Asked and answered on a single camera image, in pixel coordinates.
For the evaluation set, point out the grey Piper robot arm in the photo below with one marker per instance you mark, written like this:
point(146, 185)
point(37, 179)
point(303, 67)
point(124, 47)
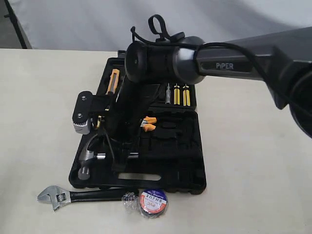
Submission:
point(282, 60)

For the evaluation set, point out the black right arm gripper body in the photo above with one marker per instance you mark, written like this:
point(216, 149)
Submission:
point(123, 114)

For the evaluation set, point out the yellow precision screwdriver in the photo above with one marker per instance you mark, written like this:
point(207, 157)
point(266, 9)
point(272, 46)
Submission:
point(186, 95)
point(176, 94)

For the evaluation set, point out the black stand pole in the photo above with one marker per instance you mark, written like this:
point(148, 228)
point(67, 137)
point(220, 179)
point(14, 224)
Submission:
point(14, 21)

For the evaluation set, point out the white backdrop cloth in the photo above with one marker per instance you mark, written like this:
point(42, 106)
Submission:
point(104, 25)

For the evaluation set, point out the steel claw hammer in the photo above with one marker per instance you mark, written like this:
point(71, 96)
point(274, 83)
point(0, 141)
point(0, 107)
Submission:
point(91, 156)

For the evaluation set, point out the orange utility knife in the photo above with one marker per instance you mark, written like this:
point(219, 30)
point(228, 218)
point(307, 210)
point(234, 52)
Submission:
point(113, 82)

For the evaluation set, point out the yellow precision screwdriver right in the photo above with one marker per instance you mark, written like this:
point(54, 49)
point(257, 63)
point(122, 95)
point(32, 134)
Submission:
point(186, 95)

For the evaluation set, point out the black plastic tool case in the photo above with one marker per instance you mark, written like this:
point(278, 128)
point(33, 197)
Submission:
point(170, 157)

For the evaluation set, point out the black PVC electrical tape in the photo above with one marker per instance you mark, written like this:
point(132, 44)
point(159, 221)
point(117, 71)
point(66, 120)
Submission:
point(150, 203)

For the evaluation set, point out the clear tester screwdriver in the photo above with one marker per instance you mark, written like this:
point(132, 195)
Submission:
point(168, 94)

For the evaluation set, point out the yellow tape measure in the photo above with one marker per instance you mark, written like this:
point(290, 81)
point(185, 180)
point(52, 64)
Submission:
point(97, 122)

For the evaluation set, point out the yellow precision screwdriver left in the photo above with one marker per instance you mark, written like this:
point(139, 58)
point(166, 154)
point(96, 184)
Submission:
point(176, 94)

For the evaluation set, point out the adjustable wrench black handle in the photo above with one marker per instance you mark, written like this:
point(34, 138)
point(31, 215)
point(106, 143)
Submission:
point(59, 197)

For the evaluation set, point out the orange handled pliers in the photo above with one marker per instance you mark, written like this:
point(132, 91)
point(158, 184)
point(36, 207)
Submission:
point(148, 124)

